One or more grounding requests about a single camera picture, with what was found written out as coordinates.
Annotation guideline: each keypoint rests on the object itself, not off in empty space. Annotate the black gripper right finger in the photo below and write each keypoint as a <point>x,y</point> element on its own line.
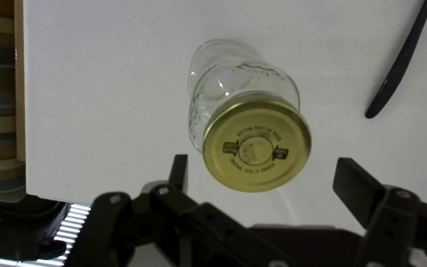
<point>356,186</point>

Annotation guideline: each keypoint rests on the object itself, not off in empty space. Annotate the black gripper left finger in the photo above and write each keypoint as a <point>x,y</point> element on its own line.
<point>179,171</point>

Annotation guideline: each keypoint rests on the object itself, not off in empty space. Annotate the gold metal jar lid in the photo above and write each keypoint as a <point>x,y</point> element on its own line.
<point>256,149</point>

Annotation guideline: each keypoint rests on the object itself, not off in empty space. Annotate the clear glass jar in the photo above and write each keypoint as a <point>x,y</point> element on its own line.
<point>223,75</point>

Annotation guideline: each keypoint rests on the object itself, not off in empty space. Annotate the white plastic board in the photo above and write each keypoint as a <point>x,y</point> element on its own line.
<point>104,98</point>

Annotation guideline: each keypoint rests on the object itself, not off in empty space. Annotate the window blinds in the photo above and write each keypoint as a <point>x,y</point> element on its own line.
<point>73,223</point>

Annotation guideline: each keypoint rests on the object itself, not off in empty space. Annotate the black plastic spoon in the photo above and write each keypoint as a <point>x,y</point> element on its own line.
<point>396,64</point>

